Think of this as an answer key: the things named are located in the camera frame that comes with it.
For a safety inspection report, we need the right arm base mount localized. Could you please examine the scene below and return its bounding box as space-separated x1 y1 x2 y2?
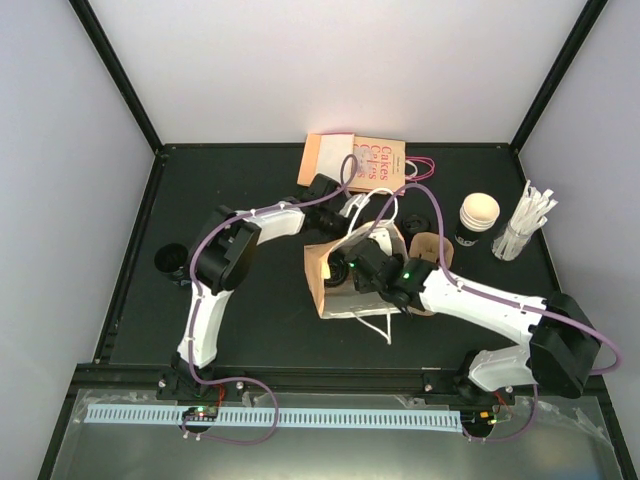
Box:
419 369 515 407

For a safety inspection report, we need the jar of white stirrers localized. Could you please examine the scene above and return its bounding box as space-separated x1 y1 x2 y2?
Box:
492 181 558 261

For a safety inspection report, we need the light blue cable duct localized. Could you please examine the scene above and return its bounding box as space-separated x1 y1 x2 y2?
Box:
84 404 462 433

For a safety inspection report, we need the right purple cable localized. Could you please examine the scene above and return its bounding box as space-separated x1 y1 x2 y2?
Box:
369 182 624 445

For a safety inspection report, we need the black frame post right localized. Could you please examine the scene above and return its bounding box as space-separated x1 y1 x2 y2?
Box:
510 0 608 153

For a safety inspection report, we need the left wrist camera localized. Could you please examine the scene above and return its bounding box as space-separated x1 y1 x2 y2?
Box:
340 194 369 217

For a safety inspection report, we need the orange paper bag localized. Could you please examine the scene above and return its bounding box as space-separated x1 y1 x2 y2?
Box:
303 189 409 344

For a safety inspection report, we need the orange flat bag stack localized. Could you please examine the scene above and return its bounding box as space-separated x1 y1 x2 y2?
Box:
297 133 355 186

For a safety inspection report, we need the black frame post left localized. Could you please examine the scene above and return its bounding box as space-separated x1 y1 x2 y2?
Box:
69 0 163 153

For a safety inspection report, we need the stack of paper cups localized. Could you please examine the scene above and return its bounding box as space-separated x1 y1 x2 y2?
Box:
454 192 500 247

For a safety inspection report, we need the stack of black lids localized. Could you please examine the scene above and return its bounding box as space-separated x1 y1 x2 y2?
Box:
400 213 431 236

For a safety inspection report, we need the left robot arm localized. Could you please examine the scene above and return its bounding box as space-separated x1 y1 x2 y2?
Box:
171 174 349 399

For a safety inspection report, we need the Cakes printed paper bag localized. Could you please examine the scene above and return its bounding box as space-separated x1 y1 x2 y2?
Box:
349 136 436 193

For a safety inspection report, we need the black frame post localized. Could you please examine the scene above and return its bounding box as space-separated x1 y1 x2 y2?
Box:
510 0 608 153
69 0 163 153

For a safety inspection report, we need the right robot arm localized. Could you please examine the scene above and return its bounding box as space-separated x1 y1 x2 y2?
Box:
345 238 602 404

